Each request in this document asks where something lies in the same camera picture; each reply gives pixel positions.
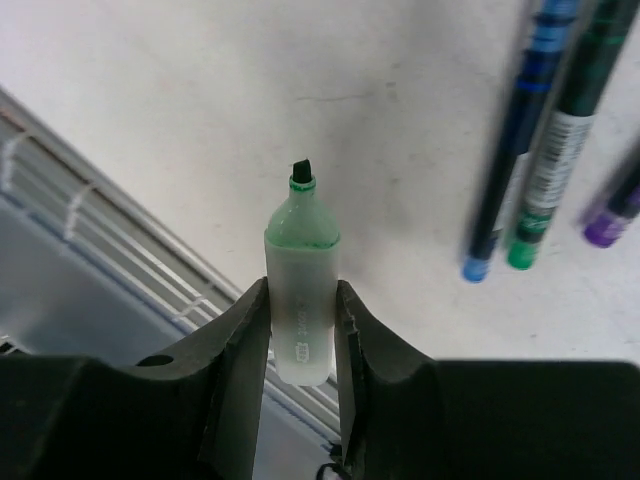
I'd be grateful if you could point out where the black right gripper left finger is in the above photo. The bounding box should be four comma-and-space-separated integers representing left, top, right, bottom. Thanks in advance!
1, 279, 270, 479

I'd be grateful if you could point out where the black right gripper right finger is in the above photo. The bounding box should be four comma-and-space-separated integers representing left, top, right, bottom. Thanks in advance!
335, 281, 639, 479

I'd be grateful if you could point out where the green highlighter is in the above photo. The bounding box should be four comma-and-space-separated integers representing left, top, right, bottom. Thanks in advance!
264, 159, 340, 386

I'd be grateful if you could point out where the purple thin pen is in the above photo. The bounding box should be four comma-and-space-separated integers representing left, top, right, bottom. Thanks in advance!
583, 146, 639, 249

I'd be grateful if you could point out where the blue thin pen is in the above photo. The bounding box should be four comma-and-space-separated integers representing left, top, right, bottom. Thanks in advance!
462, 1, 580, 283

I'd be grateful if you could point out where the green thin pen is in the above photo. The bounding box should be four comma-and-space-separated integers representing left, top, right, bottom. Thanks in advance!
507, 1, 639, 270

